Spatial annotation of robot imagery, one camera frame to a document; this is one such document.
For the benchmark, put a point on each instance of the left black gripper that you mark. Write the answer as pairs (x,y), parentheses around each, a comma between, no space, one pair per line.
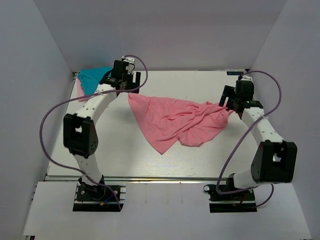
(138,79)

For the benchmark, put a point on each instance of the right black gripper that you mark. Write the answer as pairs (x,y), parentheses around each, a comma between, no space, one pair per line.
(229,91)

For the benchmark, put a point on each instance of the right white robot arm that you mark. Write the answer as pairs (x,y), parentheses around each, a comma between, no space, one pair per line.
(275,158)

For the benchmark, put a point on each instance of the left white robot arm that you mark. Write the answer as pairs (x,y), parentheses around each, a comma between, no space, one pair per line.
(79,129)

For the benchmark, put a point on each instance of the folded pink t shirt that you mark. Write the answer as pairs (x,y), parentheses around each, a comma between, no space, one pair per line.
(80,91)

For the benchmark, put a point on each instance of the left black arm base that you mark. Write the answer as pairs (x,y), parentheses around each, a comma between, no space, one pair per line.
(99,199)

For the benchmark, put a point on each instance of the folded teal t shirt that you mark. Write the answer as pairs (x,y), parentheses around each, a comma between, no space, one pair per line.
(91,77)

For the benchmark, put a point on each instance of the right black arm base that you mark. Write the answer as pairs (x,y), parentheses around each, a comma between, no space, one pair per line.
(242,202)

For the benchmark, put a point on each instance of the pink t shirt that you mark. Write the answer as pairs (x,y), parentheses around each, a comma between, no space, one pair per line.
(80,91)
(164,121)

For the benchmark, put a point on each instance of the blue table label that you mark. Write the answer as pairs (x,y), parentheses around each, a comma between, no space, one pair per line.
(234,73)

